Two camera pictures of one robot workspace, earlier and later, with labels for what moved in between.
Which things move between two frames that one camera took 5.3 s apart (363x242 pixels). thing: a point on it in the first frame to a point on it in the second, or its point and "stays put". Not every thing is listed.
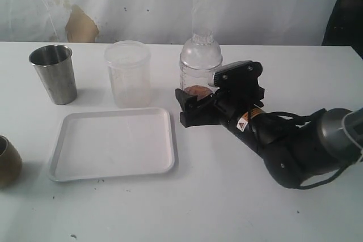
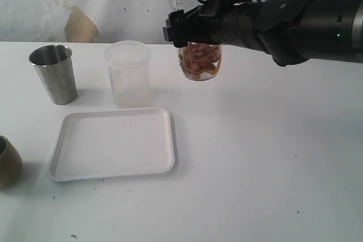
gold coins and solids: (201, 92) to (200, 61)
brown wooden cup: (11, 162) stays put
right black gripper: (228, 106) to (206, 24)
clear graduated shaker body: (195, 72) to (197, 61)
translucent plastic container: (129, 66) stays put
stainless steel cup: (54, 67) stays put
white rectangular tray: (105, 143) stays put
